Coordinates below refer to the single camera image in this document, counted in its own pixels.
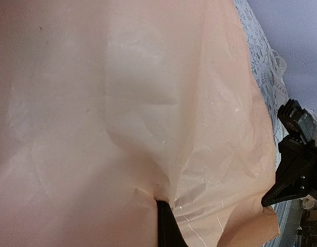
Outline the beige wrapping paper sheet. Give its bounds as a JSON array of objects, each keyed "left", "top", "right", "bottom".
[{"left": 0, "top": 1, "right": 279, "bottom": 246}]

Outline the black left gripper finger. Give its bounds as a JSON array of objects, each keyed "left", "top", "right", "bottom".
[{"left": 156, "top": 201, "right": 187, "bottom": 247}]

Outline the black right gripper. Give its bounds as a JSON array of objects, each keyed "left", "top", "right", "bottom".
[{"left": 261, "top": 99, "right": 317, "bottom": 207}]

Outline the white lace ribbon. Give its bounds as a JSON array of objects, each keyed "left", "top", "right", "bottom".
[{"left": 267, "top": 48, "right": 289, "bottom": 105}]

